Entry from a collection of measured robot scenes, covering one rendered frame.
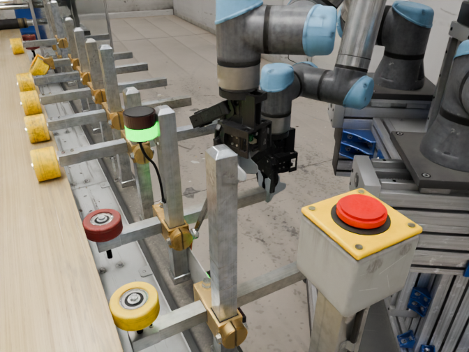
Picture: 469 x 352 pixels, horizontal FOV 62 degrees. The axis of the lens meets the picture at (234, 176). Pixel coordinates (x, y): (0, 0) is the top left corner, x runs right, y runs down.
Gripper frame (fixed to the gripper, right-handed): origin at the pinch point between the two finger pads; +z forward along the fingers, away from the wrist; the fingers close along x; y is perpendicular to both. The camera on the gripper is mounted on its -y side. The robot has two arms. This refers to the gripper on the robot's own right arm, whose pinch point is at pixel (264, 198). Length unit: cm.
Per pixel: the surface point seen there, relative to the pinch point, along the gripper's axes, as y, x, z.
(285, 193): 83, 101, 84
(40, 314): -56, -21, -8
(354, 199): -26, -54, -41
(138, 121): -32.4, -6.8, -31.7
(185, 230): -25.8, -7.8, -4.6
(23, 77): -50, 98, -15
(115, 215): -38.8, -0.3, -8.7
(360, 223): -28, -56, -41
